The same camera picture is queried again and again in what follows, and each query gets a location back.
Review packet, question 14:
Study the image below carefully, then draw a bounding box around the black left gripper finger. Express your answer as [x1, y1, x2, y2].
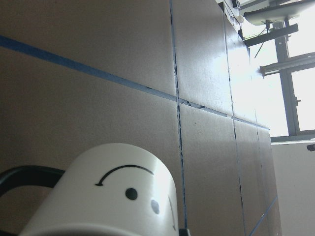
[179, 228, 190, 236]

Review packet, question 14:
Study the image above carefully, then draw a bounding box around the white mug black handle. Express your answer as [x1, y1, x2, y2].
[0, 143, 180, 236]

